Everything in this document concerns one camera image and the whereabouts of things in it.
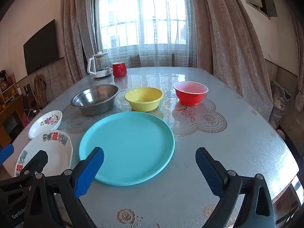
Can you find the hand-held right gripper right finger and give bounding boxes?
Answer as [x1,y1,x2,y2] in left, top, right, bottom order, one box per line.
[195,147,276,228]

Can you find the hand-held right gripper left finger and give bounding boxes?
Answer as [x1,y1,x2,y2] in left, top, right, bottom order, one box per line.
[24,147,104,228]

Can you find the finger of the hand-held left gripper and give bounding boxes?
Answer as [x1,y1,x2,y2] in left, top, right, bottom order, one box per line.
[0,150,48,190]
[0,144,15,165]

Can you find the large white plate red characters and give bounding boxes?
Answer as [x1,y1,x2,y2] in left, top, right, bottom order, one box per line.
[14,130,73,177]

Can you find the small white floral plate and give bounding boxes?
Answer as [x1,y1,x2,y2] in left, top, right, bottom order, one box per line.
[28,110,63,139]

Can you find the teal plate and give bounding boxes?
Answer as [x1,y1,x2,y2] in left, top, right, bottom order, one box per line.
[79,111,176,186]

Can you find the stainless steel bowl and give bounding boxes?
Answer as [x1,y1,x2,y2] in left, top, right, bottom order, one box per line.
[70,84,121,116]

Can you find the red plastic bowl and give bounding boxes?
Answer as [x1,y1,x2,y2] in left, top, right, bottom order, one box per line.
[173,81,209,106]

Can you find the yellow plastic bowl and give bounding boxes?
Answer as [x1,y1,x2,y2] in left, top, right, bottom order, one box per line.
[124,87,164,112]

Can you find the wooden cabinet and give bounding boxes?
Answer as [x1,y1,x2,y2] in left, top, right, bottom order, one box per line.
[0,95,26,148]

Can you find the cluttered shelf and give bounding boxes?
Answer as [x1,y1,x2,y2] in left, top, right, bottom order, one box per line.
[0,70,19,111]

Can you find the patterned bag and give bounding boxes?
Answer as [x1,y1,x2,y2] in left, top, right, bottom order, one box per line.
[271,81,291,129]

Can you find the red mug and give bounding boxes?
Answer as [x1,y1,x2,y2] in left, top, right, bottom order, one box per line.
[112,62,127,77]

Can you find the white glass electric kettle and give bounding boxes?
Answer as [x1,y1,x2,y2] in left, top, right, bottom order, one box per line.
[87,51,113,79]

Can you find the beige curtain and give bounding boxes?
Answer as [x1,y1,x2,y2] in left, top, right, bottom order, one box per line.
[60,0,98,85]
[188,0,273,121]

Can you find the white sheer curtain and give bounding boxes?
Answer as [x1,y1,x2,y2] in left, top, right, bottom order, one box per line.
[90,0,197,68]

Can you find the window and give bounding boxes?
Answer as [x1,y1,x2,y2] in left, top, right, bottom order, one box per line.
[95,0,190,48]

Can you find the black wall television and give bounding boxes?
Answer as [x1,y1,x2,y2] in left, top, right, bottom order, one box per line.
[23,19,59,76]

